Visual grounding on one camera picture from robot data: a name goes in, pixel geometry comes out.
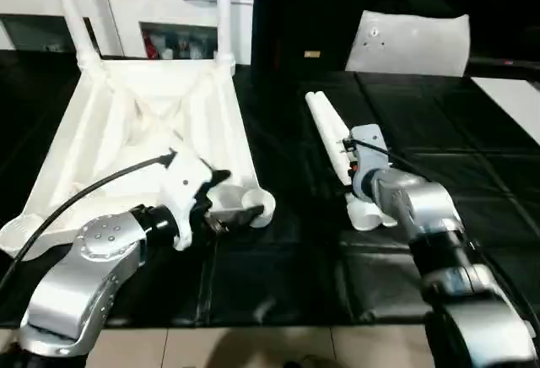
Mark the white cabinet with glass doors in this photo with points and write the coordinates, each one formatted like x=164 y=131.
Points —
x=118 y=13

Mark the white plastic table leg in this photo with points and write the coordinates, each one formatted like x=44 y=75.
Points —
x=72 y=13
x=337 y=115
x=329 y=136
x=224 y=13

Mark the small tan label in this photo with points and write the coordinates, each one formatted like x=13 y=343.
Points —
x=312 y=54

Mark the flat white board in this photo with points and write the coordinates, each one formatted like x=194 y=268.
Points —
x=510 y=106

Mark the white plastic table top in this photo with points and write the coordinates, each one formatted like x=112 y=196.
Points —
x=143 y=132

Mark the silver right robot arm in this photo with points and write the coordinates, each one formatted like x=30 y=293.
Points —
x=439 y=241

